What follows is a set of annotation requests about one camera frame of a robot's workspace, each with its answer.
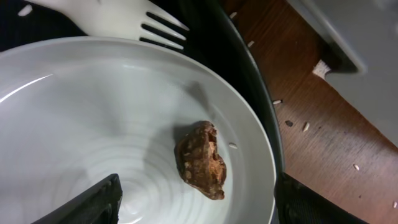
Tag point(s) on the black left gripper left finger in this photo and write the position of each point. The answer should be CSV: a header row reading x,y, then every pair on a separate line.
x,y
98,205

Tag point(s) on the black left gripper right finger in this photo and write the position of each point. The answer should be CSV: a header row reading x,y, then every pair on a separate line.
x,y
298,204

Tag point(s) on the grey plastic plate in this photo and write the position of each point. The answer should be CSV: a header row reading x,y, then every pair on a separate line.
x,y
75,110

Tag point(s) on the brown food scrap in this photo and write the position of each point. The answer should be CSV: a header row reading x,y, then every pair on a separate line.
x,y
198,162

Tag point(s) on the round black serving tray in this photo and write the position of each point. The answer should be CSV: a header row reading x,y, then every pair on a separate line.
x,y
212,41

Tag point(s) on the white plastic fork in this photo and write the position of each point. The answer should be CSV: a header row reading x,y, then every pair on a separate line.
x,y
128,19

